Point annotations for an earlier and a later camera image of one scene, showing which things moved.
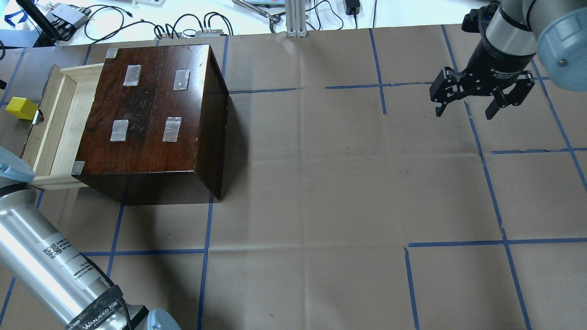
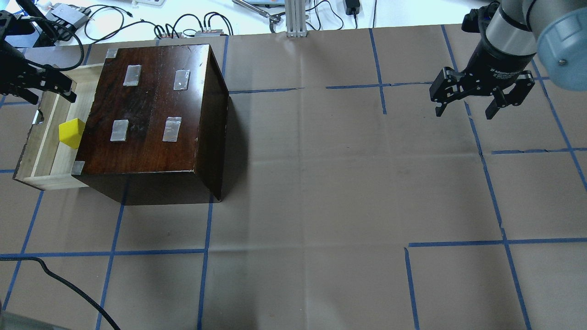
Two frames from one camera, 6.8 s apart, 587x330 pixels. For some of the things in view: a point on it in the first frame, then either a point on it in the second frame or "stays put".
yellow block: (22, 108) to (70, 132)
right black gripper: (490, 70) stays put
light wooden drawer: (69, 98) stays put
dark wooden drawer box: (157, 132) stays put
